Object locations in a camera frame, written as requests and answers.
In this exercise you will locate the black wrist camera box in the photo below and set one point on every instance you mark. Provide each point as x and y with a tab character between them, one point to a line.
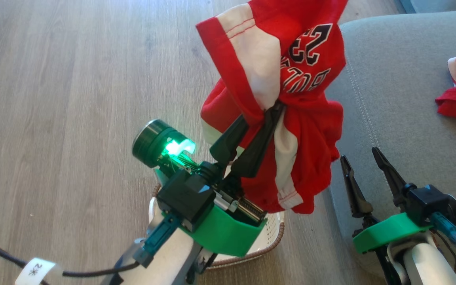
186	198
426	204

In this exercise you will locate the red white numbered jersey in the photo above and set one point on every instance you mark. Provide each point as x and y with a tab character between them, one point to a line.
311	130

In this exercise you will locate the dark blue-grey furniture edge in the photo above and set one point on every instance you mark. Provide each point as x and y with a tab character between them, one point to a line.
441	4

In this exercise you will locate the white laundry basket brown rim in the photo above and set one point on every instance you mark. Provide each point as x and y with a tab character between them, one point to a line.
269	237

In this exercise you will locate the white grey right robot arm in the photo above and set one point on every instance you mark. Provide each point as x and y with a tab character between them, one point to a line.
426	263

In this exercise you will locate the teal camera plug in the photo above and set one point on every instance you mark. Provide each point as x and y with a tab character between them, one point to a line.
447	228
158	239

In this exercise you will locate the grey fabric sofa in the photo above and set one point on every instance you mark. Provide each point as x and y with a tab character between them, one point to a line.
402	118

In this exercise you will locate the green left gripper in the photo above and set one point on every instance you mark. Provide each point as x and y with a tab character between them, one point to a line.
228	235

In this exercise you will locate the teal left camera plug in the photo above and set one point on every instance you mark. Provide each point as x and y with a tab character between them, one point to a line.
158	239

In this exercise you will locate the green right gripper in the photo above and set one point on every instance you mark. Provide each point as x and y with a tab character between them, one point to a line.
390	231

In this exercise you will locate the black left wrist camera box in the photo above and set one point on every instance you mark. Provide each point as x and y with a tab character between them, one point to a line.
186	198

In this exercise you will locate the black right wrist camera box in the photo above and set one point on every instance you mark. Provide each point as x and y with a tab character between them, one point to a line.
426	204

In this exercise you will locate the teal right camera plug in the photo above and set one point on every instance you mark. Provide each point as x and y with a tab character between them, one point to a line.
447	228

